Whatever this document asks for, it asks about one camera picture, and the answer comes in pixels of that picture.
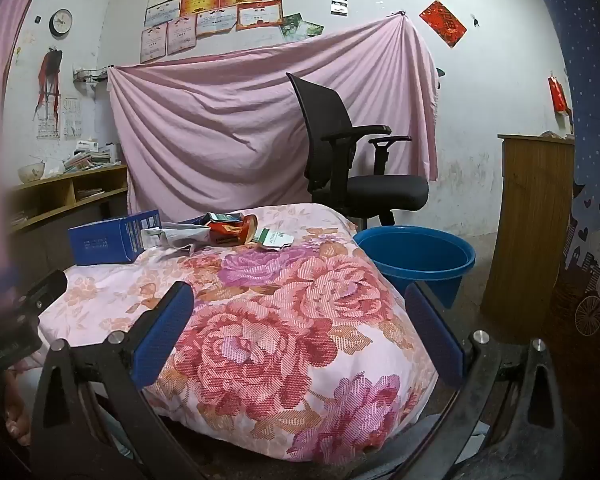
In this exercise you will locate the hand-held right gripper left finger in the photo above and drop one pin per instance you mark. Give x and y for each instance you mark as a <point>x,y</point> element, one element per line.
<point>165,332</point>

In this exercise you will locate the person's left hand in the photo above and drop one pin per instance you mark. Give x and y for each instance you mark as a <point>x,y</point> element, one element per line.
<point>17,410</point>

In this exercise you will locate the round wall clock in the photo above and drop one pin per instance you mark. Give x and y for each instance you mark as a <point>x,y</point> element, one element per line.
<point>61,22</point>

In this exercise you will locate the floral blanket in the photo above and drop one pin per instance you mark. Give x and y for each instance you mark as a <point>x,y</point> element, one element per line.
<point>280,335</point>

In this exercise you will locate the paper wall calendar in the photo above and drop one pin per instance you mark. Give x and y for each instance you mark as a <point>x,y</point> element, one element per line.
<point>72,117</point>

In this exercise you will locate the red hanging envelope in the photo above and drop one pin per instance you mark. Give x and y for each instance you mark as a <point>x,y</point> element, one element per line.
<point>558,94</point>

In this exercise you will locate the red paper wall decoration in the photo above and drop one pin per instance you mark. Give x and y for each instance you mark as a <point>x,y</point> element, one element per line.
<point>442,22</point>

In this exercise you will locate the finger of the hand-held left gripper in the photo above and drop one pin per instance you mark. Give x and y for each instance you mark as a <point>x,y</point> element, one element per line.
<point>47,290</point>

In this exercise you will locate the blue cardboard box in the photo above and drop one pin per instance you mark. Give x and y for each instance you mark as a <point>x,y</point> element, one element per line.
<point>105,242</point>

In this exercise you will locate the stack of books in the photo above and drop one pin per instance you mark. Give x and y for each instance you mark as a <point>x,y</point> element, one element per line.
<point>92,157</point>

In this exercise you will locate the pink hanging sheet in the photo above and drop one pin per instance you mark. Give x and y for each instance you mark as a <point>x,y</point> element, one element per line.
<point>205,125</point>

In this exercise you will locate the wooden cabinet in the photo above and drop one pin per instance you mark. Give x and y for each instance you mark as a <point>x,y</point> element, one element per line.
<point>525,235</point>

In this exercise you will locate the dark green packet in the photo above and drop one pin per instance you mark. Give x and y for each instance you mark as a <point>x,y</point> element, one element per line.
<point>220,217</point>

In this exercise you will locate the blue plastic bucket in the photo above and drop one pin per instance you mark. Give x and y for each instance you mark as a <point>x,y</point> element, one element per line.
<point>420,270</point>

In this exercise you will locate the wooden shelf unit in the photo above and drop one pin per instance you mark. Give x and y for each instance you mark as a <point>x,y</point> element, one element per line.
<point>80,175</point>

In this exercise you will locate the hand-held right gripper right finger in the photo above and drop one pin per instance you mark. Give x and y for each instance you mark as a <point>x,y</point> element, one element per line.
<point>432,335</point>

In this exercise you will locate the white bowl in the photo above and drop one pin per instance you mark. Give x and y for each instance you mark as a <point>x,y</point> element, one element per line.
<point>31,172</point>

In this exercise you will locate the metal wall rack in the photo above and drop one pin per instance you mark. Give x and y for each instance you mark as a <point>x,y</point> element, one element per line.
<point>91,74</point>

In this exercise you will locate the red snack packet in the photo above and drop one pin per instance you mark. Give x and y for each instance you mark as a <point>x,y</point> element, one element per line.
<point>230,232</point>

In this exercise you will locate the red tassel wall hanging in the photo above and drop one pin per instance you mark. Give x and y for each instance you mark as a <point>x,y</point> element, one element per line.
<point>49,75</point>

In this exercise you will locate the group of wall certificates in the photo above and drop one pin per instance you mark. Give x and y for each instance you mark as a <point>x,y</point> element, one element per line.
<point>205,20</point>

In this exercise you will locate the black office chair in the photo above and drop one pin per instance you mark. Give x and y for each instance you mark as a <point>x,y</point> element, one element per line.
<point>380,192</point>

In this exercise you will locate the small black wall picture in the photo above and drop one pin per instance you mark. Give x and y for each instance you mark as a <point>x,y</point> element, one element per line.
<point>339,5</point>

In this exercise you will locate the green wall photo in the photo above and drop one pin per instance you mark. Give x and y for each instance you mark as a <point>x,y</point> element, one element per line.
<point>300,27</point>

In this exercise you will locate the green and white packet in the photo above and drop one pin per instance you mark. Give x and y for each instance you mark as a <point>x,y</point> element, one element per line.
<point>272,239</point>

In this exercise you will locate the white paper wrapper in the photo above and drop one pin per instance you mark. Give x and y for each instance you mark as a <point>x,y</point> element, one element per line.
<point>175,235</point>

